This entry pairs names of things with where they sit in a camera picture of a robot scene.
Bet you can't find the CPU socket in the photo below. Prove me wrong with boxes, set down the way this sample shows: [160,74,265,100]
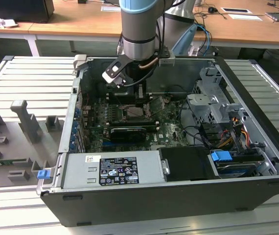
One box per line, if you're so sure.
[118,104,152,122]

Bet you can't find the pale blue teach pendant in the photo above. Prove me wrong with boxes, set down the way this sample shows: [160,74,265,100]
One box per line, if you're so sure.
[172,24,198,53]

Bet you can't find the grey plastic case latch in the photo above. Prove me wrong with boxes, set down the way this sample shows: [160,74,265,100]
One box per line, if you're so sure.
[73,54,89,71]

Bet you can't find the black graphics card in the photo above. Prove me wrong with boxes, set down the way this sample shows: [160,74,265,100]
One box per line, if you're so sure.
[110,127,146,144]

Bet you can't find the green motherboard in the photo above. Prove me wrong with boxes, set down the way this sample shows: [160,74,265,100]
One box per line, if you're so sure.
[80,94,191,152]

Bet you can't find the grey metal drive cage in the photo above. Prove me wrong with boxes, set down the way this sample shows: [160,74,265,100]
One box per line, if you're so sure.
[186,66,231,128]

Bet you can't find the long wooden desk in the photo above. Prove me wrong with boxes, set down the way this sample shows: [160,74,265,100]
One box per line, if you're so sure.
[0,0,279,57]

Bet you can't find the black plastic shroud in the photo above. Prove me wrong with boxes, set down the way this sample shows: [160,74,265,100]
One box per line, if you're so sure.
[159,146,220,182]

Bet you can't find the grey power supply unit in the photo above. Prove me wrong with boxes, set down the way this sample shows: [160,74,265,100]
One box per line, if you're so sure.
[62,150,167,189]

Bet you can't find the hard disk in blue carrier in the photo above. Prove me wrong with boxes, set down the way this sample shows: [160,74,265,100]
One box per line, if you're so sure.
[209,150,264,178]

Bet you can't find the black box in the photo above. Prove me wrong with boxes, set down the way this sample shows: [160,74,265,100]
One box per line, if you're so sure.
[0,0,54,24]

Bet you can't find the black open PC case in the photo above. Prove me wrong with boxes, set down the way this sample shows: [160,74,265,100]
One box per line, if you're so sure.
[40,54,279,228]

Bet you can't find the blue plastic case latch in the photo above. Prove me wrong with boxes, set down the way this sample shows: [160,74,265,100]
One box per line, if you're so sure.
[37,170,50,181]

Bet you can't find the crumpled white paper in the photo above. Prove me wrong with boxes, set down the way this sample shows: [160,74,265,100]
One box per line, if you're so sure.
[0,13,18,29]

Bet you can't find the grey parts rack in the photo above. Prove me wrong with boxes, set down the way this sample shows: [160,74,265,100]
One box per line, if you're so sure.
[0,99,66,189]

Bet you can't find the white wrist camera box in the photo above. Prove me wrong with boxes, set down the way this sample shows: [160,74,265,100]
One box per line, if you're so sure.
[102,61,127,84]

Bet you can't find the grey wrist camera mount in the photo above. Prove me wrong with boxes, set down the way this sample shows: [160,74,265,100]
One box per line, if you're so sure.
[158,50,176,66]

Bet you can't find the black inner cable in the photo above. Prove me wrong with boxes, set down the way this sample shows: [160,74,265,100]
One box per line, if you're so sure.
[178,99,210,149]

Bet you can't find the blue cable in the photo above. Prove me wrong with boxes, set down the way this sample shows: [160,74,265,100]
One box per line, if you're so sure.
[197,23,213,53]

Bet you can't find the grey desk cable hatch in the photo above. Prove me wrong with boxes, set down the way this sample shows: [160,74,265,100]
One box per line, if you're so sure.
[221,7,250,13]

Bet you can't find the orange yellow power wires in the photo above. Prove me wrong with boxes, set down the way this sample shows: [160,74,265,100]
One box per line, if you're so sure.
[217,117,250,147]

